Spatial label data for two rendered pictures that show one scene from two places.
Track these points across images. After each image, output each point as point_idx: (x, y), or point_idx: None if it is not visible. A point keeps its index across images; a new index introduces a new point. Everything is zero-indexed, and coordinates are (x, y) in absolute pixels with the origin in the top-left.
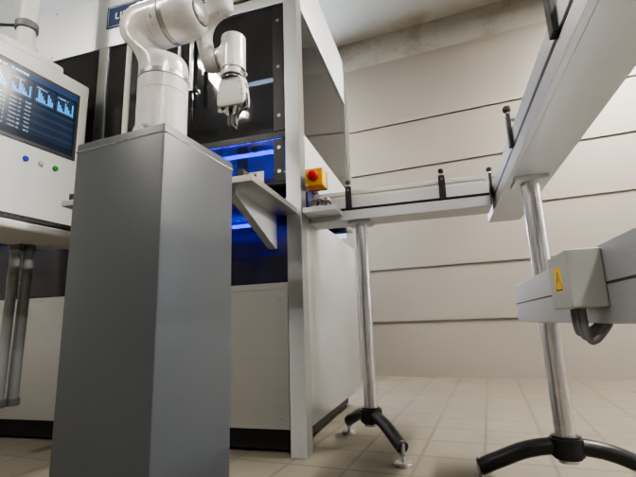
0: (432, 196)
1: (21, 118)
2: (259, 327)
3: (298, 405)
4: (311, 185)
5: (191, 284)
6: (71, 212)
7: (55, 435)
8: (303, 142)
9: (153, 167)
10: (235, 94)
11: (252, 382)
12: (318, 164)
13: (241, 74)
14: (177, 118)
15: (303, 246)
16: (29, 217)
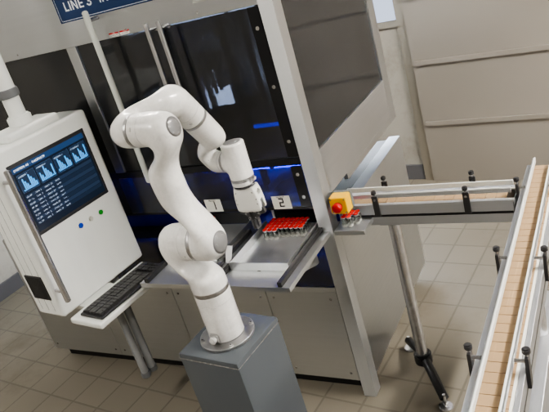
0: (457, 210)
1: (61, 198)
2: (319, 317)
3: (363, 367)
4: (338, 213)
5: None
6: (127, 234)
7: None
8: (320, 161)
9: (239, 387)
10: (252, 204)
11: (323, 351)
12: (340, 142)
13: (251, 182)
14: (233, 320)
15: (341, 260)
16: (122, 296)
